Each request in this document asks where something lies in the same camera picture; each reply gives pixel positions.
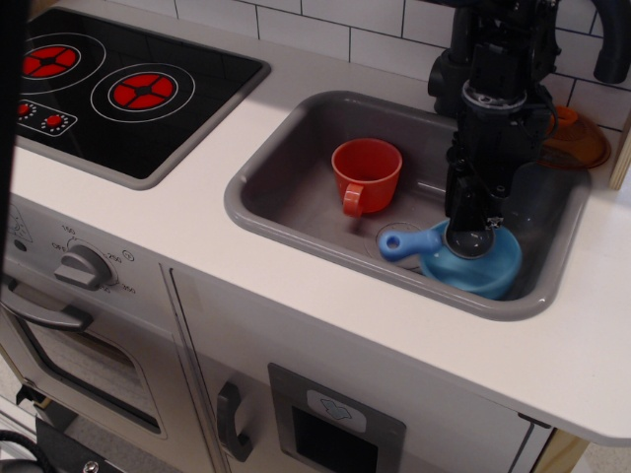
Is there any black toy stove top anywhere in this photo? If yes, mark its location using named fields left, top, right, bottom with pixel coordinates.
left=17, top=8, right=270, bottom=190

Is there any grey dispenser panel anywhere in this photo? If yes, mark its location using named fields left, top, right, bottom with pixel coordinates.
left=268, top=363, right=406, bottom=473

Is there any grey plastic sink basin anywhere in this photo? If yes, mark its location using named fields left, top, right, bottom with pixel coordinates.
left=225, top=91, right=591, bottom=321

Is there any grey oven door handle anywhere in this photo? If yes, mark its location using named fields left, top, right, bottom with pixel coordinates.
left=2, top=275, right=94, bottom=332

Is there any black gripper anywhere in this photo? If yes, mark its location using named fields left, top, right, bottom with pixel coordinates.
left=445, top=83, right=554, bottom=235

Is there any blue handled grey spoon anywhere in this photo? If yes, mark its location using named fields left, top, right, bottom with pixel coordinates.
left=378, top=227, right=496, bottom=261

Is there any white oven door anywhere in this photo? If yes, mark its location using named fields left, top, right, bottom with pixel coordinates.
left=1, top=279, right=213, bottom=472

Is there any orange plastic cup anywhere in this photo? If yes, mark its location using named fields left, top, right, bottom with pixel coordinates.
left=331, top=138, right=403, bottom=218

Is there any light blue plastic bowl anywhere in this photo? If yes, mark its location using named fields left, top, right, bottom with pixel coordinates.
left=420, top=228, right=523, bottom=300

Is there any orange transparent pot lid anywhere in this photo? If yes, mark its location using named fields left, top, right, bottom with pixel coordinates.
left=536, top=105, right=611, bottom=169

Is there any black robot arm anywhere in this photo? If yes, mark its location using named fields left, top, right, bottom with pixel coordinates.
left=444, top=1, right=559, bottom=234

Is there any grey cabinet door handle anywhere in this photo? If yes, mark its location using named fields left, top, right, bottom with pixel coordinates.
left=216, top=382, right=253, bottom=462

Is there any dark grey toy faucet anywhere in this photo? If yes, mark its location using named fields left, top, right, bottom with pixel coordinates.
left=427, top=0, right=631, bottom=121

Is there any black cable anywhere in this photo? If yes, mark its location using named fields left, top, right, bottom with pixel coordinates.
left=0, top=430, right=55, bottom=473

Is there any grey oven dial knob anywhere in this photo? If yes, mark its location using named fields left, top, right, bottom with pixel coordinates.
left=53, top=244, right=112, bottom=291

